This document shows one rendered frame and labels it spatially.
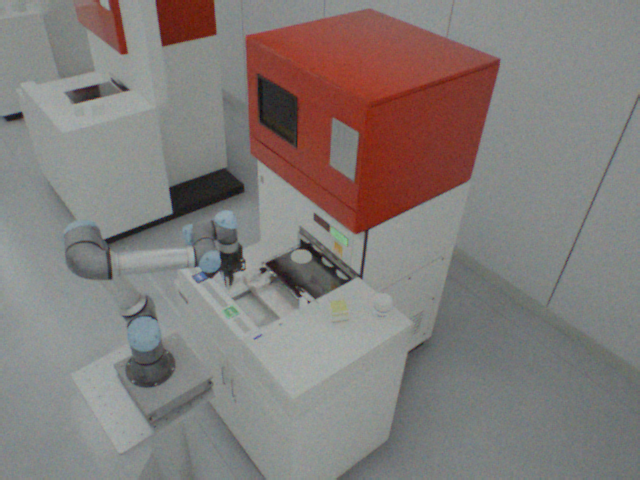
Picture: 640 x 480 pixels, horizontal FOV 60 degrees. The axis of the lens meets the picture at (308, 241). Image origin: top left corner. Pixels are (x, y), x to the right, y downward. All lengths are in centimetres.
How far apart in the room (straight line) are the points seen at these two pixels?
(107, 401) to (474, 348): 223
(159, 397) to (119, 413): 17
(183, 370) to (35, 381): 148
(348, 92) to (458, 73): 48
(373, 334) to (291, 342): 33
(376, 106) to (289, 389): 107
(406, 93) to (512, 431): 199
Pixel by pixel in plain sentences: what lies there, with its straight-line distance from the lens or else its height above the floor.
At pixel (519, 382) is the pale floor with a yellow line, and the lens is 356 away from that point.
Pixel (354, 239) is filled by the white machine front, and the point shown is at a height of 115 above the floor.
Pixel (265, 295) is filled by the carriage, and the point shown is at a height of 88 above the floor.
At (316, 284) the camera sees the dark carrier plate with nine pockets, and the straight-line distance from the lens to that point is 254.
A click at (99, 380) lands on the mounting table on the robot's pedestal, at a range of 240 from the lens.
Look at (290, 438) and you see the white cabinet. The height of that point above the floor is 70.
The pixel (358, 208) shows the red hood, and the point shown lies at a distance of 222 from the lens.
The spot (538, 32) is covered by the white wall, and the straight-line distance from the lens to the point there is 337.
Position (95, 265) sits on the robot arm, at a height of 148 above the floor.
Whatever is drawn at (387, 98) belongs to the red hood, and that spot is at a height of 181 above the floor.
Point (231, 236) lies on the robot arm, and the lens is 203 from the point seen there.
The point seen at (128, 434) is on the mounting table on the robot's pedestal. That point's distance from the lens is 222.
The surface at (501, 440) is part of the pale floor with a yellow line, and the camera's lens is 329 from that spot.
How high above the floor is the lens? 265
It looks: 39 degrees down
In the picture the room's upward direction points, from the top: 2 degrees clockwise
